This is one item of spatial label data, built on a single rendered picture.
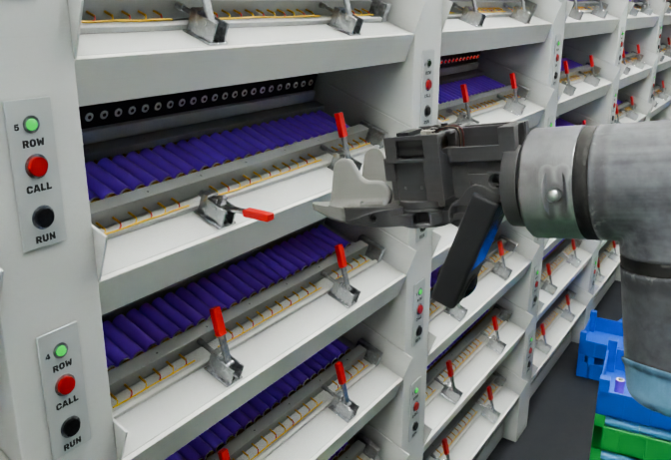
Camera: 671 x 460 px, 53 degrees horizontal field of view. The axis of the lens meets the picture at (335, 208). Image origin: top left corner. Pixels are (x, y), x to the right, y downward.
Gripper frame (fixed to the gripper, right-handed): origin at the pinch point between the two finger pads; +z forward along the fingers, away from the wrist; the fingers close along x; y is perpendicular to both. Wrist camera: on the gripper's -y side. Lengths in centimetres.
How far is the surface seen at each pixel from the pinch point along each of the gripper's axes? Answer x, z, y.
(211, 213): 1.5, 16.0, -0.1
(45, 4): 20.5, 10.2, 21.6
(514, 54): -112, 20, 11
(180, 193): 2.3, 19.5, 2.4
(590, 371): -159, 21, -95
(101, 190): 10.2, 22.6, 4.6
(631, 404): -75, -10, -59
